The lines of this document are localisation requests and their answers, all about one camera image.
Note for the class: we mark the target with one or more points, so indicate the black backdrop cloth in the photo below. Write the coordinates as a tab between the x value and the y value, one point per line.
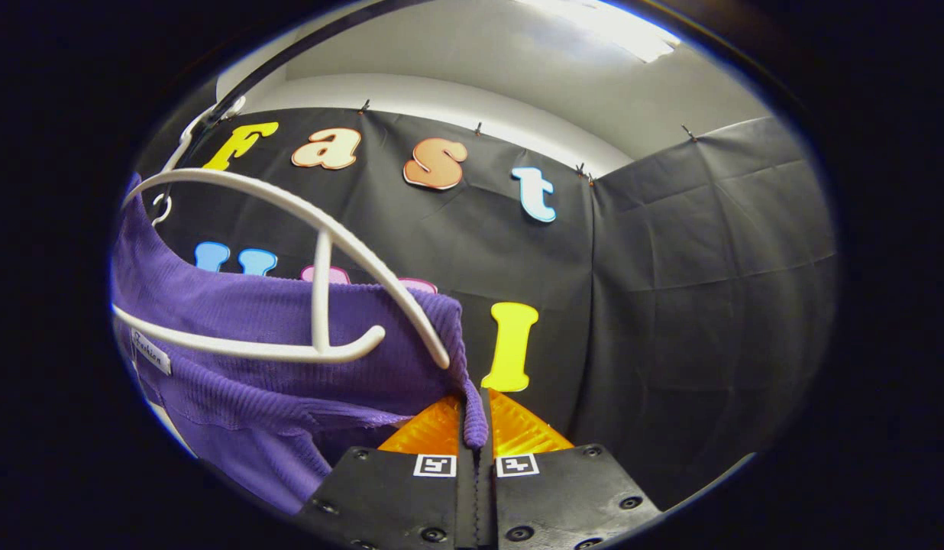
670	305

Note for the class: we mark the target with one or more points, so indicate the white plastic hanger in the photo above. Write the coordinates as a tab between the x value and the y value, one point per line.
321	290

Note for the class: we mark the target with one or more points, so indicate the purple knit cardigan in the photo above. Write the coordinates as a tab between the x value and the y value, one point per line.
258	382

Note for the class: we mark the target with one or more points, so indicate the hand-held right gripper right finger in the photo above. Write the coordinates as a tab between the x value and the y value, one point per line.
564	496

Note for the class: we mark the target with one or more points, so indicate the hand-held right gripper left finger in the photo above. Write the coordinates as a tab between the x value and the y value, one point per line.
396	496

